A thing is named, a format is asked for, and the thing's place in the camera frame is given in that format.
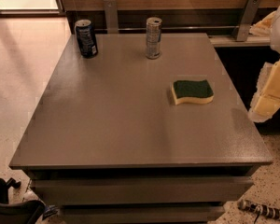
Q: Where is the metal wall bracket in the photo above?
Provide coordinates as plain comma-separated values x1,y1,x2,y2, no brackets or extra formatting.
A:
232,0,261,41
104,0,119,34

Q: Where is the silver energy drink can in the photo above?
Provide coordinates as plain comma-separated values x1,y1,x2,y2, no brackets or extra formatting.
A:
146,17,162,59

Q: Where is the grey wall shelf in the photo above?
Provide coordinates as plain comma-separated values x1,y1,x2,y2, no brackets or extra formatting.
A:
209,35,270,48

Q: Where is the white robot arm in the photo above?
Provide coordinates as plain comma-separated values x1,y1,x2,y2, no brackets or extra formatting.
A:
248,6,280,123

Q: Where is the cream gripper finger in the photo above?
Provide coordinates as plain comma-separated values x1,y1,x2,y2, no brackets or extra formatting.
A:
248,60,280,123
249,11,275,36

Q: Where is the dark blue soda can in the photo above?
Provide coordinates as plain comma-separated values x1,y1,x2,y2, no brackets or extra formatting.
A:
75,20,98,58

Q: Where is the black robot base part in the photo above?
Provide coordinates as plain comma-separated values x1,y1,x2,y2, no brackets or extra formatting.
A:
0,175,58,224

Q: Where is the black white striped tool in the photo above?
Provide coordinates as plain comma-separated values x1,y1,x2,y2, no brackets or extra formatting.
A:
237,199,280,221

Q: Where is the green and yellow sponge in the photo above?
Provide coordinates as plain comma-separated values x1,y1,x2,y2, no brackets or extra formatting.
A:
171,79,214,105

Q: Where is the right metal wall bracket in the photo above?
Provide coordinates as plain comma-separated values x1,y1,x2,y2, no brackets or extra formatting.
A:
232,0,261,41

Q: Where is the left metal wall bracket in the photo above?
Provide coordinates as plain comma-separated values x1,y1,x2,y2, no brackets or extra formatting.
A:
104,0,119,34

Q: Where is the grey drawer cabinet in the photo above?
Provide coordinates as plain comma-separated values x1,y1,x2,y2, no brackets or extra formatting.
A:
10,34,272,224

